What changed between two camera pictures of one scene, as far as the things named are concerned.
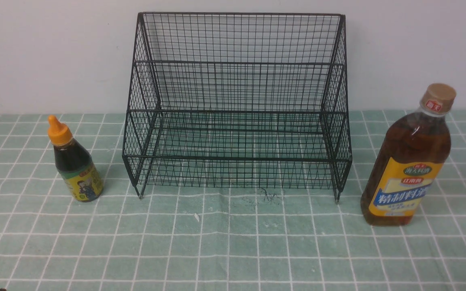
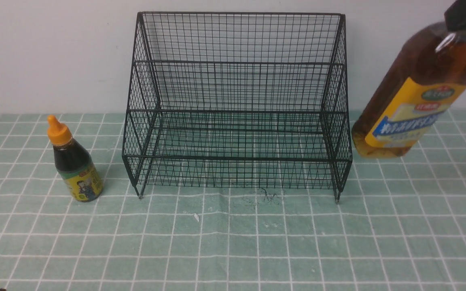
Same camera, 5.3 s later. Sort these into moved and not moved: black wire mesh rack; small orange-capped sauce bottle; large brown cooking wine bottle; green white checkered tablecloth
Moved: large brown cooking wine bottle
Not moved: small orange-capped sauce bottle; green white checkered tablecloth; black wire mesh rack
